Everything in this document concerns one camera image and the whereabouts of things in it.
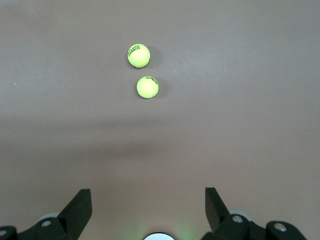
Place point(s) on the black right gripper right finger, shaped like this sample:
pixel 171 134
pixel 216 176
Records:
pixel 216 212

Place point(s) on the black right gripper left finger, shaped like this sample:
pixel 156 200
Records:
pixel 75 212

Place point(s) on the yellow tennis ball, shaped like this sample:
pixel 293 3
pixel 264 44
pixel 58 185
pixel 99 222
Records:
pixel 147 87
pixel 138 55

